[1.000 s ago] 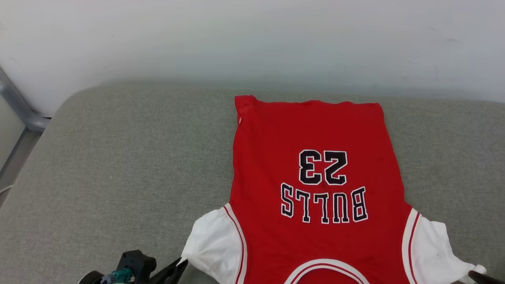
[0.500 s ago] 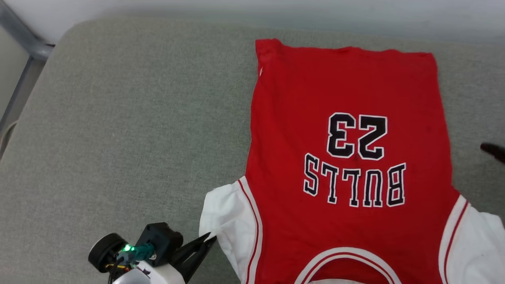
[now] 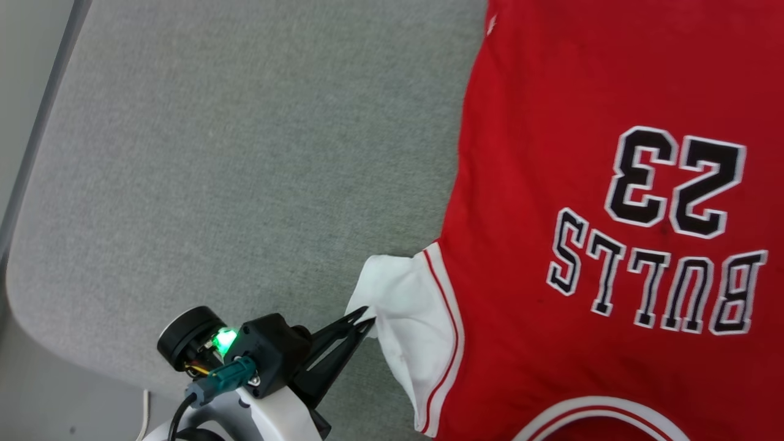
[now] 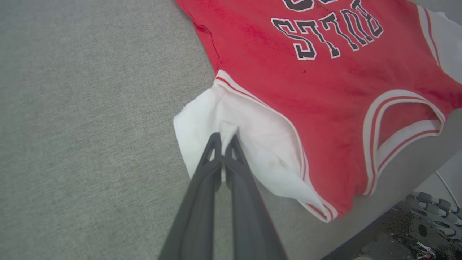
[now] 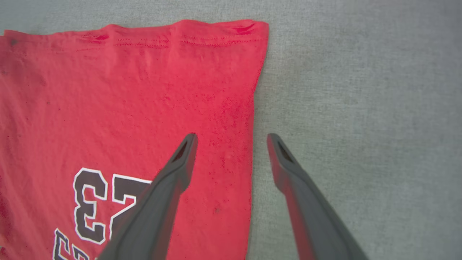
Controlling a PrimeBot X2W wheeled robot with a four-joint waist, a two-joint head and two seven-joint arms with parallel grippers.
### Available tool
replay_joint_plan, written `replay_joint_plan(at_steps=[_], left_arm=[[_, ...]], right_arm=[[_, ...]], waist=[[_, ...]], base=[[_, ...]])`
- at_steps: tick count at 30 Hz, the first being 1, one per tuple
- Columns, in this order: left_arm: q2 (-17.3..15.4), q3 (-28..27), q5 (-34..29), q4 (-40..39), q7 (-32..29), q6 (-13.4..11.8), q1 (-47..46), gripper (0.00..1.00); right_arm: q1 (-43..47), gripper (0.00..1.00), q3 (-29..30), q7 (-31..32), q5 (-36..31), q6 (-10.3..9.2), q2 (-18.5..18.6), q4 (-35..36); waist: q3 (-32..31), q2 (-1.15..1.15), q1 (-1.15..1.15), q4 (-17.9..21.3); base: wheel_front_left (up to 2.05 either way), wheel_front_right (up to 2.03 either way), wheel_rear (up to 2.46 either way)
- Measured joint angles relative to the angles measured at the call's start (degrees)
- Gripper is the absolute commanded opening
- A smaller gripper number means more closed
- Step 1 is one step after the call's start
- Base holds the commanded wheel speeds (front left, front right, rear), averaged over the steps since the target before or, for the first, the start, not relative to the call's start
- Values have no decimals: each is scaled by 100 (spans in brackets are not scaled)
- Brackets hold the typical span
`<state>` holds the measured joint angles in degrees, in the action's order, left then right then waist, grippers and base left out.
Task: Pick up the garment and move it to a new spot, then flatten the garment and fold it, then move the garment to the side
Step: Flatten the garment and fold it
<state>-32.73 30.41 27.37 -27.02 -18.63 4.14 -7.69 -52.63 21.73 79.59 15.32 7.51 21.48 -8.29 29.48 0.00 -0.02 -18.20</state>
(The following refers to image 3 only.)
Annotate white cord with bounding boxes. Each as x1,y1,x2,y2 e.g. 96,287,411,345
135,388,151,441

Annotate teal cable connector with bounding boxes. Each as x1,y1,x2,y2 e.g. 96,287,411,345
186,355,258,406

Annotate grey metal frame bar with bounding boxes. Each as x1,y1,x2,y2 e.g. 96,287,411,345
0,0,94,258

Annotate red basketball jersey white sleeves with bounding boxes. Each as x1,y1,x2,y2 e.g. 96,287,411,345
345,0,784,441

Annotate thin black cable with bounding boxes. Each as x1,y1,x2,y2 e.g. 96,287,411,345
167,392,224,441

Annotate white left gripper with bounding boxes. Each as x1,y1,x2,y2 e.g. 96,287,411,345
230,306,377,441

